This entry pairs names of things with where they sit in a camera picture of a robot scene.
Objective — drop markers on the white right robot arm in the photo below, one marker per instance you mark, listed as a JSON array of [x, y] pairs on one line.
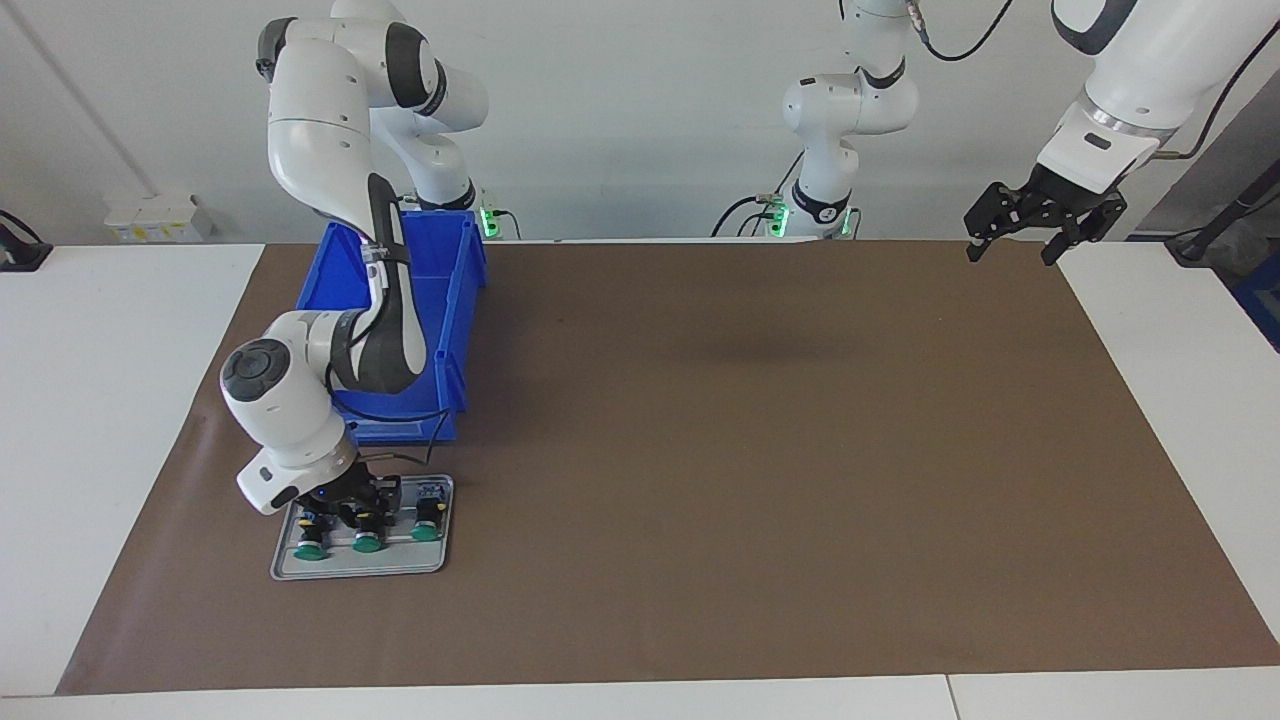
[[310, 130]]

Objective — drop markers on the blue crate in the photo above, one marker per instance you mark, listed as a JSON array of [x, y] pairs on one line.
[[1262, 300]]

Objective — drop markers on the silver metal tray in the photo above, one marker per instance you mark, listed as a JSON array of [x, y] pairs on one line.
[[400, 560]]

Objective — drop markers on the black stand pole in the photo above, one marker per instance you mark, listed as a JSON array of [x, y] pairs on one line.
[[1215, 225]]

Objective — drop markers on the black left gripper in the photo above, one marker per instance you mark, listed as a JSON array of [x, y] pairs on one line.
[[1060, 195]]

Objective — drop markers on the black table clamp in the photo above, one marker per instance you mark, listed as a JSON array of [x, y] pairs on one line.
[[22, 255]]

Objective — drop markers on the green push button switch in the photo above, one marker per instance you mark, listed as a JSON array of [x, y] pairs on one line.
[[427, 532], [368, 545], [312, 550]]

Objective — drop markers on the brown paper table mat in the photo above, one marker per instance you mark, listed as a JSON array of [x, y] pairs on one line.
[[700, 500]]

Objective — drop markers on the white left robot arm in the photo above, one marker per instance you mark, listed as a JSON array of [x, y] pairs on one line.
[[850, 100]]

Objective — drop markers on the blue plastic storage bin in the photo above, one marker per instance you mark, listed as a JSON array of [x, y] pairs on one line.
[[450, 300]]

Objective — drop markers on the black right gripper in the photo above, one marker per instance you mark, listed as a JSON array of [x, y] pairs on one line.
[[355, 488]]

